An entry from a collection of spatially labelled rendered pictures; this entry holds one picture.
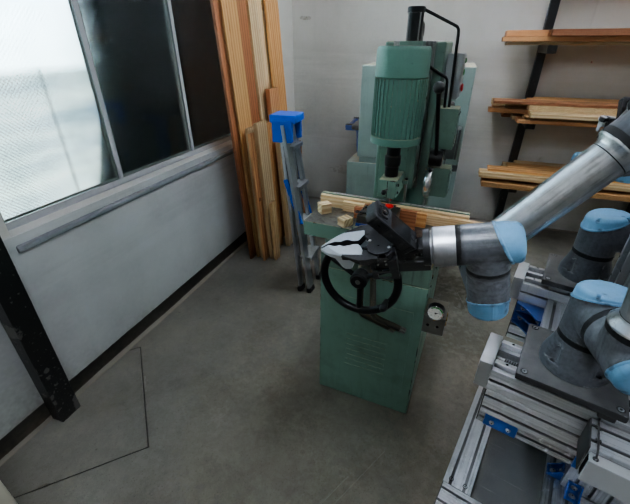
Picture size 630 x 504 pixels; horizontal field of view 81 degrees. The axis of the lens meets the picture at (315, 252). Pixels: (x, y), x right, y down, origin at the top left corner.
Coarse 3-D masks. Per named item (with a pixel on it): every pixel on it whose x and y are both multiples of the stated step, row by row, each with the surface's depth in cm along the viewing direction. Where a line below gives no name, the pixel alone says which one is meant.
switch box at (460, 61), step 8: (448, 56) 139; (464, 56) 137; (448, 64) 140; (456, 64) 139; (448, 72) 141; (456, 72) 140; (448, 80) 142; (456, 80) 141; (448, 88) 143; (456, 88) 142; (448, 96) 145; (456, 96) 143
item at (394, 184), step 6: (402, 174) 143; (384, 180) 137; (390, 180) 137; (396, 180) 137; (378, 186) 139; (384, 186) 138; (390, 186) 137; (396, 186) 137; (402, 186) 148; (378, 192) 140; (390, 192) 138; (396, 192) 139
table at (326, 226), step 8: (336, 208) 157; (312, 216) 150; (320, 216) 150; (328, 216) 150; (336, 216) 150; (352, 216) 150; (304, 224) 147; (312, 224) 145; (320, 224) 144; (328, 224) 143; (336, 224) 143; (304, 232) 149; (312, 232) 147; (320, 232) 145; (328, 232) 144; (336, 232) 142; (344, 232) 141; (416, 232) 137
